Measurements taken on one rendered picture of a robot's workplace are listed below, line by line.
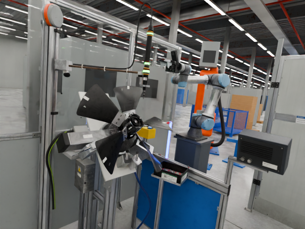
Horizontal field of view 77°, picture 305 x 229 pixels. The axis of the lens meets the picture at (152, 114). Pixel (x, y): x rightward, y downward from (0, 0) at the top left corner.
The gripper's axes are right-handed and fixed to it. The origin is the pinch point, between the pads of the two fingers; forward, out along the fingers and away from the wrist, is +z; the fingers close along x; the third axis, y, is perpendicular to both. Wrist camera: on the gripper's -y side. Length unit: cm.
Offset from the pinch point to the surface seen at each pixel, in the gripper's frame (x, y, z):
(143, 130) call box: 28, 61, -16
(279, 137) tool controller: -78, 42, -20
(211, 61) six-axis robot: 147, -62, -347
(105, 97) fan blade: 8, 31, 41
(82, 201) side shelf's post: 53, 130, 27
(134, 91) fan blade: 13.9, 25.5, 12.5
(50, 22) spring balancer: 55, -16, 60
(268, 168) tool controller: -76, 60, -17
